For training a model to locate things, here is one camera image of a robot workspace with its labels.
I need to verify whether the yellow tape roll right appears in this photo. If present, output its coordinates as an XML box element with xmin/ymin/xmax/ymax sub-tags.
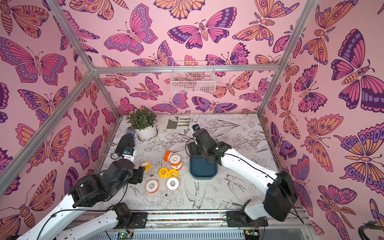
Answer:
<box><xmin>168</xmin><ymin>169</ymin><xmax>179</xmax><ymax>178</ymax></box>

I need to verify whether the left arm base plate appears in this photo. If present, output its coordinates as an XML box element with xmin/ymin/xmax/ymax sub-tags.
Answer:
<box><xmin>117</xmin><ymin>212</ymin><xmax>148</xmax><ymax>230</ymax></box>

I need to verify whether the orange rim white tape roll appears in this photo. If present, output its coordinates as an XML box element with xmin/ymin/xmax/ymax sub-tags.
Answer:
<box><xmin>146</xmin><ymin>180</ymin><xmax>159</xmax><ymax>194</ymax></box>

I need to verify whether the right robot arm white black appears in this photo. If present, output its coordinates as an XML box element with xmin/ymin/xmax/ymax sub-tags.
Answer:
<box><xmin>189</xmin><ymin>125</ymin><xmax>298</xmax><ymax>222</ymax></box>

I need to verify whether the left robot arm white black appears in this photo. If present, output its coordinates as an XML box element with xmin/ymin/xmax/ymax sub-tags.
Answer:
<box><xmin>10</xmin><ymin>159</ymin><xmax>146</xmax><ymax>240</ymax></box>

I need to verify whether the folded green white cloth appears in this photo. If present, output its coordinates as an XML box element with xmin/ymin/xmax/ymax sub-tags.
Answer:
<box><xmin>157</xmin><ymin>116</ymin><xmax>191</xmax><ymax>130</ymax></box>

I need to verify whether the yellow tape roll left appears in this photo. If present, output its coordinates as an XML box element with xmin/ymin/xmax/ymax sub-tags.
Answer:
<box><xmin>159</xmin><ymin>168</ymin><xmax>169</xmax><ymax>179</ymax></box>

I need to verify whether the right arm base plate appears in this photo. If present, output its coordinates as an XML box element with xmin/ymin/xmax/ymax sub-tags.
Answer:
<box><xmin>226</xmin><ymin>211</ymin><xmax>269</xmax><ymax>228</ymax></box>

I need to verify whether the white tape roll front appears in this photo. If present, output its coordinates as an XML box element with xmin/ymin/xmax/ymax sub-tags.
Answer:
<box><xmin>167</xmin><ymin>177</ymin><xmax>180</xmax><ymax>191</ymax></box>

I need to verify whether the teal plastic storage box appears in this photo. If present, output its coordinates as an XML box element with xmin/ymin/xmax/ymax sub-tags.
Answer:
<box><xmin>188</xmin><ymin>144</ymin><xmax>218</xmax><ymax>180</ymax></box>

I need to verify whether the small yellow white tape roll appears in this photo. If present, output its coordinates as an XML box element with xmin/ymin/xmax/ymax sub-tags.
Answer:
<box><xmin>141</xmin><ymin>162</ymin><xmax>152</xmax><ymax>172</ymax></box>

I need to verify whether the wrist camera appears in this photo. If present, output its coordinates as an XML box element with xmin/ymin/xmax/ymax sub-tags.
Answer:
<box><xmin>122</xmin><ymin>148</ymin><xmax>135</xmax><ymax>162</ymax></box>
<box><xmin>192</xmin><ymin>124</ymin><xmax>200</xmax><ymax>134</ymax></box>

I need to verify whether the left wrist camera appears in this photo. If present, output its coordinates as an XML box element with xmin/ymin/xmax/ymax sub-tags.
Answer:
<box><xmin>122</xmin><ymin>148</ymin><xmax>135</xmax><ymax>162</ymax></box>

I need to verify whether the potted green plant white pot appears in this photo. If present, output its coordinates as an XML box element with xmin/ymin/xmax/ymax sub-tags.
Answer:
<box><xmin>128</xmin><ymin>106</ymin><xmax>157</xmax><ymax>142</ymax></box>

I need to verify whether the white wire basket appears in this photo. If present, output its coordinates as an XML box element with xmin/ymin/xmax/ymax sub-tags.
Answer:
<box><xmin>169</xmin><ymin>61</ymin><xmax>217</xmax><ymax>94</ymax></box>

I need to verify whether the aluminium front rail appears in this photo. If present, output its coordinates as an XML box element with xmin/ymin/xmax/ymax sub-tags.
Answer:
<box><xmin>56</xmin><ymin>209</ymin><xmax>316</xmax><ymax>240</ymax></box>

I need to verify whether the black work glove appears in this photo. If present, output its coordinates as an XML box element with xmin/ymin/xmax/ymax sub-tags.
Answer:
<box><xmin>115</xmin><ymin>132</ymin><xmax>135</xmax><ymax>157</ymax></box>

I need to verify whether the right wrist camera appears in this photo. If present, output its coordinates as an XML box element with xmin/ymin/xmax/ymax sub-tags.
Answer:
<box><xmin>192</xmin><ymin>124</ymin><xmax>200</xmax><ymax>134</ymax></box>

